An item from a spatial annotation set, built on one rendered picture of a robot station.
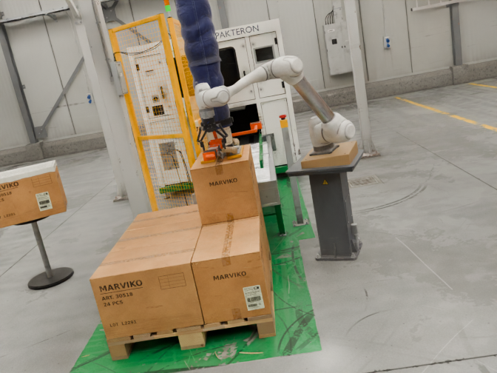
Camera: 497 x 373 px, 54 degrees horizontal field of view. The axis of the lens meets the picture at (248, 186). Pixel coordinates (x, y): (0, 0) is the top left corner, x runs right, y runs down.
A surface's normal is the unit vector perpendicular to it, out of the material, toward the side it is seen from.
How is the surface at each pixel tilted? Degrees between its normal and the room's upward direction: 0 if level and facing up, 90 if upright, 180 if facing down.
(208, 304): 90
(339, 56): 90
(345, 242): 90
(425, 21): 90
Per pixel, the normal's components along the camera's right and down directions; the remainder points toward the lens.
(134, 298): -0.02, 0.26
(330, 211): -0.36, 0.30
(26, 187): 0.32, 0.18
